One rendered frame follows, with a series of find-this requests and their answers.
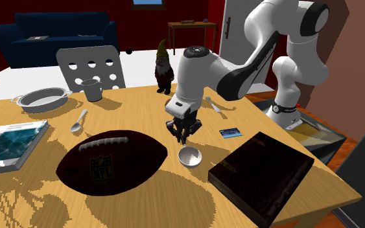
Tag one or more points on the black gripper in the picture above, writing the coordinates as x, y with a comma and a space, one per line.
186, 120

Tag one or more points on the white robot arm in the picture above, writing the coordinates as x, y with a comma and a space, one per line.
201, 69

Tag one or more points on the small white bowl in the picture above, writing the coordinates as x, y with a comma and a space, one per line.
189, 157

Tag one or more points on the silver spoon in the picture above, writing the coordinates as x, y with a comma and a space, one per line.
215, 108
75, 127

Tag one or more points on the blue card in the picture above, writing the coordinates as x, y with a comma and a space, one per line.
230, 133

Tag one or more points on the garden gnome figure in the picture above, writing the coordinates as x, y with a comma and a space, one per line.
164, 71

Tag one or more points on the dark brown football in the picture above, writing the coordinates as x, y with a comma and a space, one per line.
115, 164

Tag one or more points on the dark brown thick book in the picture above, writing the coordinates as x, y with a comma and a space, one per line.
261, 173

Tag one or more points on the small dark red ball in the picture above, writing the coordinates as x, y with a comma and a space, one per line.
128, 49

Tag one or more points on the grey cup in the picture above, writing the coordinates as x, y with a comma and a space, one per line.
92, 91

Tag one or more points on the wooden side table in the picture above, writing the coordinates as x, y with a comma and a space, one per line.
191, 25

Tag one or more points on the white door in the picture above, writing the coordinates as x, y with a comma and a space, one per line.
237, 19

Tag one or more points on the grey chair with round holes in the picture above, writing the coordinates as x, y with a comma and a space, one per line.
84, 56

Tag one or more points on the window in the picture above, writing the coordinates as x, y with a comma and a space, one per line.
147, 2

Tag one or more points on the dark glossy robot stand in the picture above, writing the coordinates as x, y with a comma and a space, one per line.
321, 142

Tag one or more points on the dark blue sofa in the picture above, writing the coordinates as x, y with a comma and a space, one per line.
59, 47

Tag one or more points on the teal cover book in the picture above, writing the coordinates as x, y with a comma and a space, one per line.
8, 143

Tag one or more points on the dark grey board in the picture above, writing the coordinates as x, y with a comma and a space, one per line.
362, 176

